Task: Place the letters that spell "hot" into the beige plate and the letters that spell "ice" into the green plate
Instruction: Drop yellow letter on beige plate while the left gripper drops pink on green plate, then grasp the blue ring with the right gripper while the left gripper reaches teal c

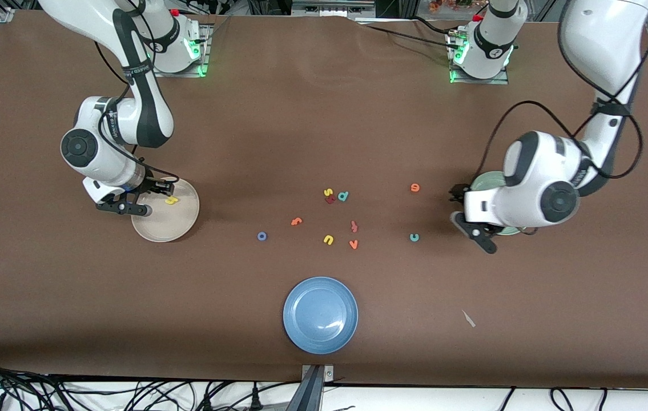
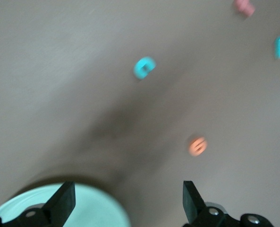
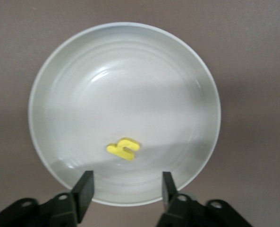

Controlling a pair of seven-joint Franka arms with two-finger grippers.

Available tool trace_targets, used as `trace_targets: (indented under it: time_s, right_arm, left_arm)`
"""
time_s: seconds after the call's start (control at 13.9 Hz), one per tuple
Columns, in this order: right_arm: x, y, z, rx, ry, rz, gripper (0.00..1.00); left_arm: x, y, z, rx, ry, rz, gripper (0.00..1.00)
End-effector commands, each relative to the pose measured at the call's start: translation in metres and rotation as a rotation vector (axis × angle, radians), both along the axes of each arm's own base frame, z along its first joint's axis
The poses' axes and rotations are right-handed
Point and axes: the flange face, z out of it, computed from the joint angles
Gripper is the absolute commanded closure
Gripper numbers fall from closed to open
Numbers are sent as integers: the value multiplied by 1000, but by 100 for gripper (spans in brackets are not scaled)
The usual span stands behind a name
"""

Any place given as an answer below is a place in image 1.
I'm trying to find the light green plate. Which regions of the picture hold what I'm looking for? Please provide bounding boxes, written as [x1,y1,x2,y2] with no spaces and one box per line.
[468,171,533,237]

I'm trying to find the beige brown plate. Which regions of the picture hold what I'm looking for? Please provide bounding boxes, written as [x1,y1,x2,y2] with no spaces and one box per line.
[131,177,200,243]

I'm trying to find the blue plate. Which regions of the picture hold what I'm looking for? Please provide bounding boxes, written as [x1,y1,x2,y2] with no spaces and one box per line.
[283,276,359,354]

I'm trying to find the orange artificial flowers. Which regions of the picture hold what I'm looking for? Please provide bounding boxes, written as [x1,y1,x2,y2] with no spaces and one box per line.
[428,0,473,13]

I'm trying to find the grey metal device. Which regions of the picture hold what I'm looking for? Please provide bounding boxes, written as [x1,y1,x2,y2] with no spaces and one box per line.
[291,0,376,18]

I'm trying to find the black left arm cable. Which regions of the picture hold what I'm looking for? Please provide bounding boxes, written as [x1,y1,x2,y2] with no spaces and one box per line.
[472,51,644,180]

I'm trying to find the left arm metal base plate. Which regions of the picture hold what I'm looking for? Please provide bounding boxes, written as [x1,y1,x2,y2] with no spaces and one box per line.
[449,31,509,85]

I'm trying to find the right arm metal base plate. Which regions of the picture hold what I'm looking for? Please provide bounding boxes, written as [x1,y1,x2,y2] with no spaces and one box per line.
[150,24,214,78]

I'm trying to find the black cable on table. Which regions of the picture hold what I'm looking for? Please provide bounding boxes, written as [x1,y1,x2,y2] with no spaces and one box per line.
[356,22,461,49]

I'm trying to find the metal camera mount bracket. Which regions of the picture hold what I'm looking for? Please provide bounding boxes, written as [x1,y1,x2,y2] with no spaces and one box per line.
[293,364,335,411]

